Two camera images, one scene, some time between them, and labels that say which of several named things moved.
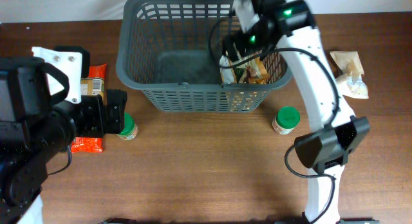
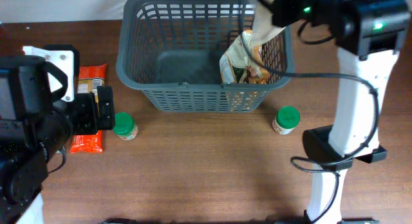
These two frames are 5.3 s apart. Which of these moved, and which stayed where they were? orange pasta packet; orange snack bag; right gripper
Moved: right gripper
Stayed: orange pasta packet; orange snack bag
